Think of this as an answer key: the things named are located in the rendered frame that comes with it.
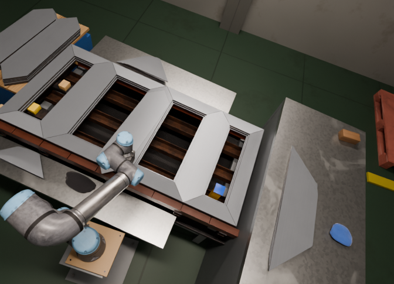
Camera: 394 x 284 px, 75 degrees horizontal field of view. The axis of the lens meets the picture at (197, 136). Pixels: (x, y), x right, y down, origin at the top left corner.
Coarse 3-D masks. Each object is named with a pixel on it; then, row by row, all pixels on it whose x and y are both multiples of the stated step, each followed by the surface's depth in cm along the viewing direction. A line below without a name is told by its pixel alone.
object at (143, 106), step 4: (140, 104) 175; (144, 104) 176; (148, 104) 177; (136, 108) 173; (140, 108) 174; (144, 108) 174; (148, 108) 175; (152, 108) 176; (156, 108) 176; (144, 112) 173; (148, 112) 173; (152, 112) 174; (156, 112) 174; (160, 112) 175; (152, 116) 172; (156, 116) 173; (160, 116) 174
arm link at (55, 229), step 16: (128, 176) 112; (96, 192) 101; (112, 192) 104; (80, 208) 93; (96, 208) 97; (48, 224) 84; (64, 224) 86; (80, 224) 90; (32, 240) 82; (48, 240) 83; (64, 240) 87
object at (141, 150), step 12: (72, 60) 184; (84, 60) 185; (60, 72) 177; (48, 84) 170; (108, 84) 179; (132, 84) 185; (36, 96) 164; (168, 96) 184; (24, 108) 158; (168, 108) 180; (192, 108) 183; (0, 120) 152; (72, 132) 157; (156, 132) 169; (228, 132) 181; (240, 132) 183; (144, 144) 161; (192, 144) 169; (240, 156) 173; (180, 168) 160; (204, 192) 154; (228, 192) 158
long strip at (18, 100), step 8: (72, 48) 188; (64, 56) 183; (72, 56) 184; (48, 64) 176; (56, 64) 178; (64, 64) 179; (40, 72) 172; (48, 72) 173; (56, 72) 174; (32, 80) 167; (40, 80) 169; (48, 80) 170; (24, 88) 163; (32, 88) 164; (16, 96) 159; (24, 96) 160; (8, 104) 155; (16, 104) 157; (0, 112) 152
